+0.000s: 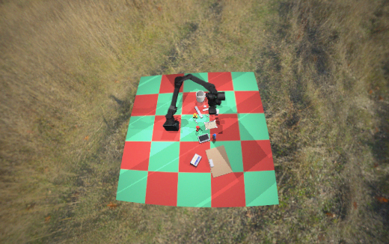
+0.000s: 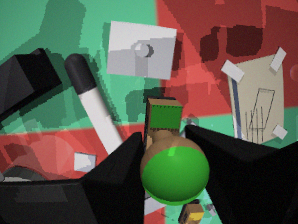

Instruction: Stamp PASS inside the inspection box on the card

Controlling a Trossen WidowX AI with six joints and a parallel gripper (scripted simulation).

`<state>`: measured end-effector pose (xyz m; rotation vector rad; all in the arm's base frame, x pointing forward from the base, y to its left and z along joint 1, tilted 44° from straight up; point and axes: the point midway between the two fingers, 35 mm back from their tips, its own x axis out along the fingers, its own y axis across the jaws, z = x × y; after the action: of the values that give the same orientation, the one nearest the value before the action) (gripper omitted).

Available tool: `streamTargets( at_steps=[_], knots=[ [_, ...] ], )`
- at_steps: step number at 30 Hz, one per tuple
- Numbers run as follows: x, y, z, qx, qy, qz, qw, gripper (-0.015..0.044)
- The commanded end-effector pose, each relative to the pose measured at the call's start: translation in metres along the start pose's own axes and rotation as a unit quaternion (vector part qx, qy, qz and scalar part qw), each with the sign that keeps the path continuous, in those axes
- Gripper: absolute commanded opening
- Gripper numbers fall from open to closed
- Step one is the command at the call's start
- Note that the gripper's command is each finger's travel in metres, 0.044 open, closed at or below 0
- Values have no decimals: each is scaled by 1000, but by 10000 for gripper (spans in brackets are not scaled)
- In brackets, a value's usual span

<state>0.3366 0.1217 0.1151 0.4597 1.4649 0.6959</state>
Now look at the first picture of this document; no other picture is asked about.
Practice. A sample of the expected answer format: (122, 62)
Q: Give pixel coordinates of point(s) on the cream paper card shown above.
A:
(210, 125)

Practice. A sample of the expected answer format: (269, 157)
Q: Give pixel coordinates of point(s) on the grey mug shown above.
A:
(200, 96)

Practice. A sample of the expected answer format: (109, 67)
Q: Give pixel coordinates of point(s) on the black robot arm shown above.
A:
(178, 82)

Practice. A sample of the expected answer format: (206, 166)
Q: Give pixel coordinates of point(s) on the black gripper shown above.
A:
(212, 109)

